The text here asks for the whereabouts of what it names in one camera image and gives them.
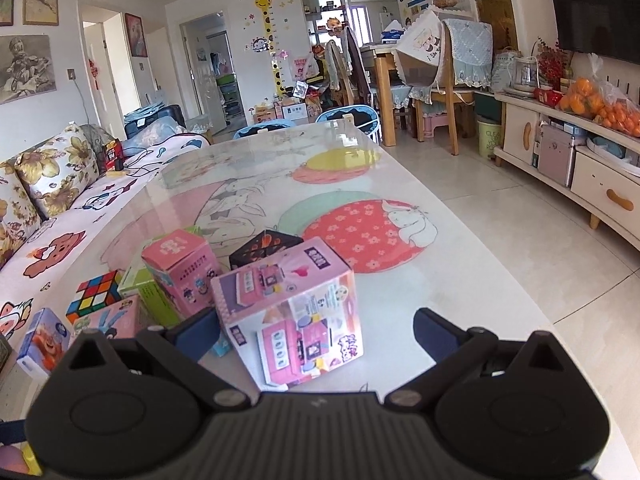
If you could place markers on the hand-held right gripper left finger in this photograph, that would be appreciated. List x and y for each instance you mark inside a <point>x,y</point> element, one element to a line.
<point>197,332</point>

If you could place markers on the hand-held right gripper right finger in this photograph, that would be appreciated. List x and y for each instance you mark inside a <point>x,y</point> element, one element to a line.
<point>431,332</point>

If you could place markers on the green box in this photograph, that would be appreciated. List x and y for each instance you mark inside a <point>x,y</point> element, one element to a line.
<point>150,295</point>

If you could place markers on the large pink toy box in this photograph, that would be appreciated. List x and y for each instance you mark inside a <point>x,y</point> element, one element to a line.
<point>285,310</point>

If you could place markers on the small pink box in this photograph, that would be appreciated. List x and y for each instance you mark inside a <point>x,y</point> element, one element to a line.
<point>175,265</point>

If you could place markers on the pink rabbit-print box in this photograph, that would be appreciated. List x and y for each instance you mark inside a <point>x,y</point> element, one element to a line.
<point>115,315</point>

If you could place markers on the black space-print cube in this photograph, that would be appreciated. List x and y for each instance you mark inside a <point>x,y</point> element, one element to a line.
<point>260,250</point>

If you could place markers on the multicolour puzzle cube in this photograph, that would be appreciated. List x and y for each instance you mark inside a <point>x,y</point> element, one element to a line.
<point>92,295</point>

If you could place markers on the small white blue carton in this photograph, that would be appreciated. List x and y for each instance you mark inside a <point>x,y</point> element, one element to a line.
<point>42,340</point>

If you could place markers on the sofa with cartoon cover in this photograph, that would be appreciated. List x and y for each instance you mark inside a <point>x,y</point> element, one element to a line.
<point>75,230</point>

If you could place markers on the dark patterned box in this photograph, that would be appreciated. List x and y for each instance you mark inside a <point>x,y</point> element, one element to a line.
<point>5,360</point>

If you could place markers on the red box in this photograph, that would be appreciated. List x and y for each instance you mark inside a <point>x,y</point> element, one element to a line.
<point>113,155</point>

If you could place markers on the pale green trash bin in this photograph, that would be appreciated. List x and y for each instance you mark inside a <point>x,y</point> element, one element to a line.
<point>489,137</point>

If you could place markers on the pink stool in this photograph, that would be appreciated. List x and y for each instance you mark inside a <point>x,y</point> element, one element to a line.
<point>431,127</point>

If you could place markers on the blue stool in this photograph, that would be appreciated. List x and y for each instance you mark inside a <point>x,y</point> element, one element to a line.
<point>350,120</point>
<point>265,130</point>

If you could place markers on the floral cushion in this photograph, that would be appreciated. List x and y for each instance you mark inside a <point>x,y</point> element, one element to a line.
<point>15,215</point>
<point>57,170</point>

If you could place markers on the dark suitcase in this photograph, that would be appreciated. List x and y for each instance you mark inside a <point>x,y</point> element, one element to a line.
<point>155,120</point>

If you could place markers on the silver case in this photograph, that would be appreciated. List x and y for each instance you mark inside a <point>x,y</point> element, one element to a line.
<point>560,157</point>

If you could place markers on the cream television cabinet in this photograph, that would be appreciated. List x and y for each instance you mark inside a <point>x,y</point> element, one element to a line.
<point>600,180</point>

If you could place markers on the green storage drawers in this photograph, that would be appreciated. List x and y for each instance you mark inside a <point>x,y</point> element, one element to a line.
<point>228,97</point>

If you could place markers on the wooden dining table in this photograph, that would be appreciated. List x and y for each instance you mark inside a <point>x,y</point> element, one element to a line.
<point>382,95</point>

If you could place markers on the glass kettle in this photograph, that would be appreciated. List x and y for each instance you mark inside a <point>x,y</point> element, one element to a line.
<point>524,75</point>

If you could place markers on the chair draped with clothes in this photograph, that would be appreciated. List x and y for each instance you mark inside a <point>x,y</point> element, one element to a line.
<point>347,67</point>

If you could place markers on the red knot ornament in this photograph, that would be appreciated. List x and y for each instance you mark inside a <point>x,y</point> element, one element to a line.
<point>94,74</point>

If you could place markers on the wooden chair teal cover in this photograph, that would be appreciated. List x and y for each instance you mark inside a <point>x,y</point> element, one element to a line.
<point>467,55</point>

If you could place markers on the white red-print plastic bag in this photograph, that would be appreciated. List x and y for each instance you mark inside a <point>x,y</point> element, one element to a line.
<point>305,67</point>

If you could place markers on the red berry branches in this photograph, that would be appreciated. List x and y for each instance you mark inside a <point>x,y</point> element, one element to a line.
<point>550,65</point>

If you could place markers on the giraffe height chart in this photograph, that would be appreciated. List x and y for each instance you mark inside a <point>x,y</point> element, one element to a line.
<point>270,40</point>

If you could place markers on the red portrait picture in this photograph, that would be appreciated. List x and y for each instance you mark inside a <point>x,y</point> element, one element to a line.
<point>135,35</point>

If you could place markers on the grey duck poster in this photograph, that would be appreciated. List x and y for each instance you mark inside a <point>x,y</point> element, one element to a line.
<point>27,70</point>

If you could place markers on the black television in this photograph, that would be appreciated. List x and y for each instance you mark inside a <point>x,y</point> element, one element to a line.
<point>595,0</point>

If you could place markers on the dark framed sketch picture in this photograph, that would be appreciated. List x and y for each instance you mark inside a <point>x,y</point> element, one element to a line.
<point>6,5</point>

